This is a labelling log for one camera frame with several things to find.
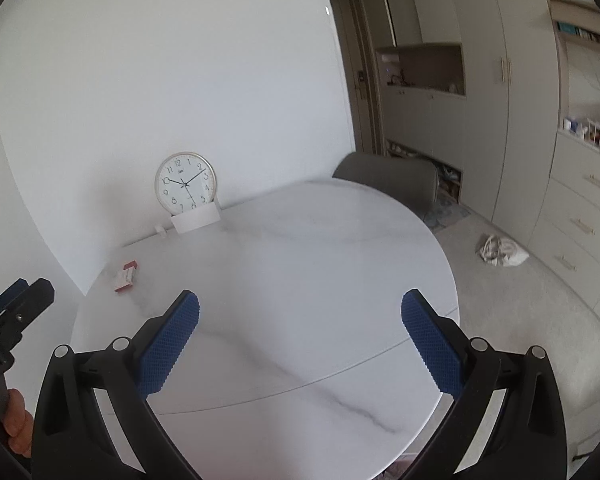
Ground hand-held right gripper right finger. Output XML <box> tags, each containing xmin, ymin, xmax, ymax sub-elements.
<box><xmin>401</xmin><ymin>288</ymin><xmax>568</xmax><ymax>480</ymax></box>

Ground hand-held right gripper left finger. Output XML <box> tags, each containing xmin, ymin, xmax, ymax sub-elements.
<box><xmin>30</xmin><ymin>290</ymin><xmax>201</xmax><ymax>480</ymax></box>

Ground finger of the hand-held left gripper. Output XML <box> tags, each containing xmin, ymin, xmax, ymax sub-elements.
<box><xmin>0</xmin><ymin>278</ymin><xmax>56</xmax><ymax>337</ymax></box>
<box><xmin>0</xmin><ymin>278</ymin><xmax>30</xmax><ymax>318</ymax></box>

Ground person's left hand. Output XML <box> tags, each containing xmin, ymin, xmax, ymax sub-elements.
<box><xmin>4</xmin><ymin>388</ymin><xmax>34</xmax><ymax>459</ymax></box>

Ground small red and white box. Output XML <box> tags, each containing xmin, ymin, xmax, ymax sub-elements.
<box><xmin>114</xmin><ymin>260</ymin><xmax>139</xmax><ymax>293</ymax></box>

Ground white bag on floor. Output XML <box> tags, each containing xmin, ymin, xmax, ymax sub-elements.
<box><xmin>476</xmin><ymin>233</ymin><xmax>530</xmax><ymax>268</ymax></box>

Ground white rectangular box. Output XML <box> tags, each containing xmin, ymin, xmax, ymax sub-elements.
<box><xmin>171</xmin><ymin>203</ymin><xmax>221</xmax><ymax>234</ymax></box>

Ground patterned floor rug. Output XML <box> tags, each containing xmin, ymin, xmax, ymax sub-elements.
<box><xmin>422</xmin><ymin>199</ymin><xmax>472</xmax><ymax>233</ymax></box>

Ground grey chair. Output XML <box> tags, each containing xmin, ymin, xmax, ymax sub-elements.
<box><xmin>332</xmin><ymin>152</ymin><xmax>438</xmax><ymax>217</ymax></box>

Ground black stand legs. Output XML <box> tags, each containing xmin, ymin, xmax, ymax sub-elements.
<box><xmin>570</xmin><ymin>437</ymin><xmax>598</xmax><ymax>467</ymax></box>

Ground beige drawer cabinet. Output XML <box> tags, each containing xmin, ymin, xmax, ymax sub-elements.
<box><xmin>525</xmin><ymin>0</ymin><xmax>600</xmax><ymax>322</ymax></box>

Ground brown door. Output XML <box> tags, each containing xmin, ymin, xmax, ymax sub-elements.
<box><xmin>326</xmin><ymin>0</ymin><xmax>385</xmax><ymax>157</ymax></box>

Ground row of books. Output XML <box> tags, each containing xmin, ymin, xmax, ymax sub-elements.
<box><xmin>554</xmin><ymin>20</ymin><xmax>600</xmax><ymax>52</ymax></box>

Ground round white wall clock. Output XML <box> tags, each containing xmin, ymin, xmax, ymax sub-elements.
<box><xmin>154</xmin><ymin>151</ymin><xmax>217</xmax><ymax>212</ymax></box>

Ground beige wall cabinet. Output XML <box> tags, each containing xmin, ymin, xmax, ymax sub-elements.
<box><xmin>375</xmin><ymin>0</ymin><xmax>563</xmax><ymax>261</ymax></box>

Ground white wire basket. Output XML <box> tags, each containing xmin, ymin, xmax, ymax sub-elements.
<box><xmin>560</xmin><ymin>116</ymin><xmax>600</xmax><ymax>162</ymax></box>

